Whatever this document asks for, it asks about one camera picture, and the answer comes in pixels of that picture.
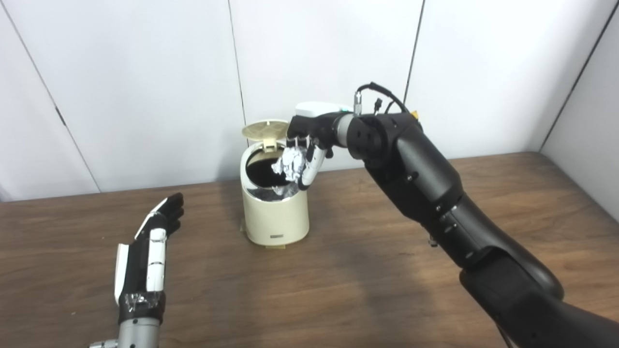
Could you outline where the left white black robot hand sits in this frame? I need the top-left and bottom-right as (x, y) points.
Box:
(114, 192), (185, 324)

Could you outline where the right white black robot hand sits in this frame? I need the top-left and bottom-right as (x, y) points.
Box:
(286, 101), (354, 191)

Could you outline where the white paper ball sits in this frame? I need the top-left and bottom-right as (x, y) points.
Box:
(271, 146), (306, 183)

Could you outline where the round cream bin lid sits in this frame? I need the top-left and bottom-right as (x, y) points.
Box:
(241, 119), (291, 151)

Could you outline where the cream-colored desktop trash bin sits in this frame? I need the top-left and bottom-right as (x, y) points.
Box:
(240, 119), (310, 248)

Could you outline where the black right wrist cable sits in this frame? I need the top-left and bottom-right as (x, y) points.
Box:
(354, 82), (412, 116)

